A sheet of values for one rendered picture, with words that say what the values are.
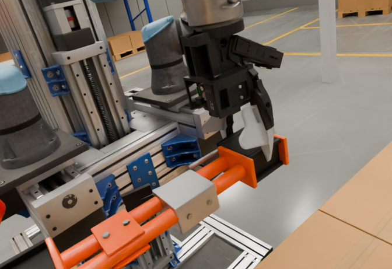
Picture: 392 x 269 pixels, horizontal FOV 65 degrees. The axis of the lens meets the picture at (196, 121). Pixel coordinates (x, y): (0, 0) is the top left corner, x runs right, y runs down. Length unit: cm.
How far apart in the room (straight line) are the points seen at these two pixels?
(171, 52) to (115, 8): 899
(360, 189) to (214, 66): 99
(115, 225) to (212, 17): 29
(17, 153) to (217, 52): 59
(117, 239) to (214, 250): 119
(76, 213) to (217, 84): 52
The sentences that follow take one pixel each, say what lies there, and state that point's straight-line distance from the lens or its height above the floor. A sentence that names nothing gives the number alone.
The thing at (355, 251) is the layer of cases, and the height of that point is 54.
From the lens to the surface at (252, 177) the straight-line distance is 47.
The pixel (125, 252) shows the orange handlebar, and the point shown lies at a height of 108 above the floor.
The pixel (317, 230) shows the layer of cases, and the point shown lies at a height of 54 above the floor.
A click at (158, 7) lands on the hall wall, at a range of 1081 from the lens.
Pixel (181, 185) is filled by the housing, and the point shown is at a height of 109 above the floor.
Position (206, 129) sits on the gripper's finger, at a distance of 51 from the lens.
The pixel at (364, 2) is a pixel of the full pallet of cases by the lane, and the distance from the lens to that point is 768.
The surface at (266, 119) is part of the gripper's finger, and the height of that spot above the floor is 115.
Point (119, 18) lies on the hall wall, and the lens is 1001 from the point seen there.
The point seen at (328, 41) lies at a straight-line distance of 377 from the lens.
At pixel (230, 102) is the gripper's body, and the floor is 120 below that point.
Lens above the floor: 135
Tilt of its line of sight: 24 degrees down
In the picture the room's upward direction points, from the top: 13 degrees counter-clockwise
